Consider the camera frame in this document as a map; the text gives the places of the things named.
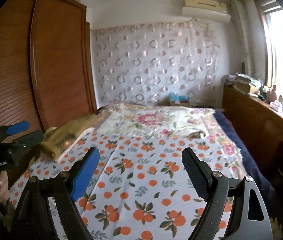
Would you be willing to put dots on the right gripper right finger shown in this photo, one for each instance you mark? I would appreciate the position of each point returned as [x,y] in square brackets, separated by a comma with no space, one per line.
[248,219]

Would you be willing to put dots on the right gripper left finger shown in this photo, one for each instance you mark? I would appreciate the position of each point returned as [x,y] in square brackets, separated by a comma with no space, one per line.
[33,219]

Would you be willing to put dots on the brown patterned sunflower shirt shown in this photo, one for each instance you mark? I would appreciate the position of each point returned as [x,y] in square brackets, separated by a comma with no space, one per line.
[56,140]

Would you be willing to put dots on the navy blue blanket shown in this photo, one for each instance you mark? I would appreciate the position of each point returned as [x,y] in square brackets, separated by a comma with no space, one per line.
[264,186]

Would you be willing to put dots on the orange-print white bedsheet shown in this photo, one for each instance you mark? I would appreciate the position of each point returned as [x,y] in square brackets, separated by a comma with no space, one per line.
[140,189]

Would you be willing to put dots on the wooden headboard shelf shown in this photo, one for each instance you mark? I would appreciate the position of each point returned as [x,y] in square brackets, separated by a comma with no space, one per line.
[258,126]

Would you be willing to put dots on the blue tissue box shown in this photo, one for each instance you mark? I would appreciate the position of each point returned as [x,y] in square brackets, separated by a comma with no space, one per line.
[178,100]

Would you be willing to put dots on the wooden wardrobe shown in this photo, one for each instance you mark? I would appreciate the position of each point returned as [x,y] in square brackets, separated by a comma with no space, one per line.
[45,63]

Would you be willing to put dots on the pink figurine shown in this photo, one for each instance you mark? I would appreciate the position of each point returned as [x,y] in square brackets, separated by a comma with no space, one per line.
[271,95]

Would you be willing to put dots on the stack of books and papers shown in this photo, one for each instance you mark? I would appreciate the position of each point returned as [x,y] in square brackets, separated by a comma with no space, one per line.
[244,83]

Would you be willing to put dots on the floral quilt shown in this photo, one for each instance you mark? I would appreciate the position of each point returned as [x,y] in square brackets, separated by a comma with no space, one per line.
[174,122]

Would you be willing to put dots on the white circle-patterned curtain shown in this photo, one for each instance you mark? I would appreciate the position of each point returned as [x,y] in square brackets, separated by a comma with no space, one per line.
[144,63]

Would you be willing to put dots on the white air conditioner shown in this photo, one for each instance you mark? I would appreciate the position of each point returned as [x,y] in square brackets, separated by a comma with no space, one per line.
[211,10]

